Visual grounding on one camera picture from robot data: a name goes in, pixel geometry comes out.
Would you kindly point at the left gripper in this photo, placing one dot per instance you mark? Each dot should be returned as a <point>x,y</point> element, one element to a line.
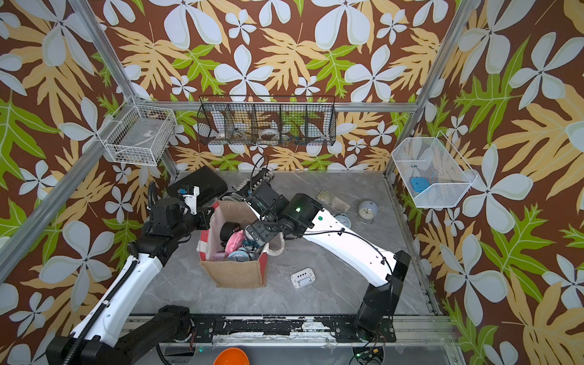
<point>203,217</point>

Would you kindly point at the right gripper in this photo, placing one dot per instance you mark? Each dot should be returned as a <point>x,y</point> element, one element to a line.
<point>256,231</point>

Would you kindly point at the dark green alarm clock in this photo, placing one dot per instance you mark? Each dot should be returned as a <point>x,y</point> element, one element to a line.
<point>250,241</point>

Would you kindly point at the pink twin-bell alarm clock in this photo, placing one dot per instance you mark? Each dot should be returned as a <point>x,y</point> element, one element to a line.
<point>235,242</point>

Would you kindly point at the mirror digital clock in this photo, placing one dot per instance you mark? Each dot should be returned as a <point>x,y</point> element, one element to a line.
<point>332,201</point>

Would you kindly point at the canvas bag with red sides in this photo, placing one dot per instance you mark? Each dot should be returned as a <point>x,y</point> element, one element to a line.
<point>232,274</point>

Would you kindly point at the light blue twin-bell alarm clock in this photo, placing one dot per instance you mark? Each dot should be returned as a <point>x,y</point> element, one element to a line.
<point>344,220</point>

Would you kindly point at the small white digital clock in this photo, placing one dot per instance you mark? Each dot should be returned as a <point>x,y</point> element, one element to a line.
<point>303,278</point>

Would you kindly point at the grey round globe clock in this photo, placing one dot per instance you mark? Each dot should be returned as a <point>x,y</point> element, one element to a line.
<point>367,211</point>

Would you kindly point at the black twin-bell alarm clock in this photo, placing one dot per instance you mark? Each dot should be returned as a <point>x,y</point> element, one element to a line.
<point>228,230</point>

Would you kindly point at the cream and blue alarm clock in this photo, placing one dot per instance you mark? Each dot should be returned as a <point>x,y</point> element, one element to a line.
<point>240,255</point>

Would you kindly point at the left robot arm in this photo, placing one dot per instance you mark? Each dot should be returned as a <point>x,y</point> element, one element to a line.
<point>98,339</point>

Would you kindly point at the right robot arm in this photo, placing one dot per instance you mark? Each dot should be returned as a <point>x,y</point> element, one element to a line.
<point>305,217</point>

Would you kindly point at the blue object in basket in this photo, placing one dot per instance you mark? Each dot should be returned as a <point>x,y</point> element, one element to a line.
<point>419,184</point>

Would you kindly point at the orange bowl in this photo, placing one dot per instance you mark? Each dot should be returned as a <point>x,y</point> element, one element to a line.
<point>232,356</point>

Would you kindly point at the socket set on black rail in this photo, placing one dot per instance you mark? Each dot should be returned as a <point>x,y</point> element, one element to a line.
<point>240,192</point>

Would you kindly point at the white wire basket left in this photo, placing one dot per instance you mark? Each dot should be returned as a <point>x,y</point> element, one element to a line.
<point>138,133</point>

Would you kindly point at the white wire basket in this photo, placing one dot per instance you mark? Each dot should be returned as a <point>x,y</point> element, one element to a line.
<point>138,133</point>
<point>440,161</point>

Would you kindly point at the black wire basket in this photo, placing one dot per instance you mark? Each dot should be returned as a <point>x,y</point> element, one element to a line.
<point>270,120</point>

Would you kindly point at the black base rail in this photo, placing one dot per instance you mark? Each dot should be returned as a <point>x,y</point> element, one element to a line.
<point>295,329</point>

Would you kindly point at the white wire basket right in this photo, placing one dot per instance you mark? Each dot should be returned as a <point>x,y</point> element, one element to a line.
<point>440,161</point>

